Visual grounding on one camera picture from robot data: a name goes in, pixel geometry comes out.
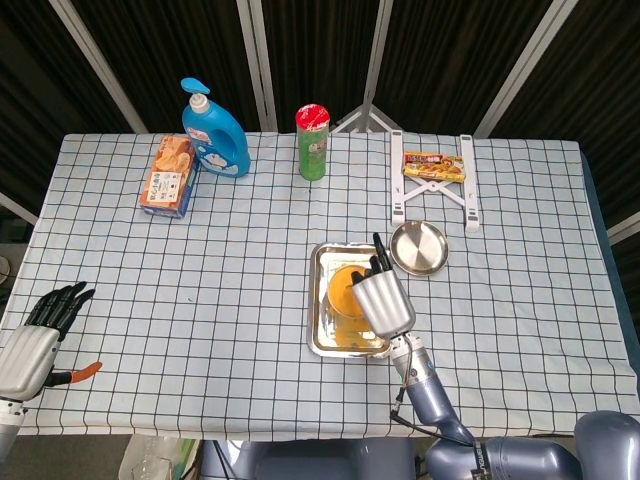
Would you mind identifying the rectangular steel tray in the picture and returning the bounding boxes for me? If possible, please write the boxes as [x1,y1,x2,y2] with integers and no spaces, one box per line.
[306,242,396,360]

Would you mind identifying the yellow curry box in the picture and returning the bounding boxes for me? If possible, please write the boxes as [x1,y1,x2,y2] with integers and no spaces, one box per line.
[402,151,466,183]

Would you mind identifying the white folding laptop stand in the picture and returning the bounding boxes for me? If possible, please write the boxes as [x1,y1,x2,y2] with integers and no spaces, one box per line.
[390,129,482,234]

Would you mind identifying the clear plastic bag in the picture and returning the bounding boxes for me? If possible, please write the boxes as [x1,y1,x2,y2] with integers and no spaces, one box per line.
[119,433,201,480]

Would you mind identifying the blue-grey robot torso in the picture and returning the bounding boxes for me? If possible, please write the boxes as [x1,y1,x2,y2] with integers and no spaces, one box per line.
[199,438,431,480]

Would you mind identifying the white checked tablecloth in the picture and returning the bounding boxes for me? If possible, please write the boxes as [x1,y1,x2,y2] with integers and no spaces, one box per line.
[0,130,632,442]

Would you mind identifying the green chips can red lid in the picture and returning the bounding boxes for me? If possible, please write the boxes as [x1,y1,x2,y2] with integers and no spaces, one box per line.
[294,103,332,182]

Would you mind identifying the dark folding screen white frames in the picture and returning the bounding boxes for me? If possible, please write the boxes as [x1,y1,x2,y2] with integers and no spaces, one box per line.
[0,0,640,246]

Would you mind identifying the blue detergent bottle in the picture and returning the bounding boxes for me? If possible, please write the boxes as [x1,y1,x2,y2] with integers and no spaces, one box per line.
[180,77,252,179]

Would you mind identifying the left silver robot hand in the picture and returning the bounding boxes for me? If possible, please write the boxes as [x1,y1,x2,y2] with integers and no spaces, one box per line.
[0,281,104,401]

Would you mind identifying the orange and blue cracker box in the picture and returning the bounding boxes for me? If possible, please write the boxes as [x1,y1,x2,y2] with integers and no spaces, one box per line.
[138,133,200,220]

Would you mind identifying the round steel plate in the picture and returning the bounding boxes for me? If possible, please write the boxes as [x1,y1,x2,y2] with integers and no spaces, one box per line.
[389,220,450,278]

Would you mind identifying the black arm cable with plug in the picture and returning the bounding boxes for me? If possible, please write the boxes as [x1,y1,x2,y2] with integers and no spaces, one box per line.
[389,389,479,447]

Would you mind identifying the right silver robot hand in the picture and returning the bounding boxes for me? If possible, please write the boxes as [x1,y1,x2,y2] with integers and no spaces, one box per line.
[349,231,418,340]

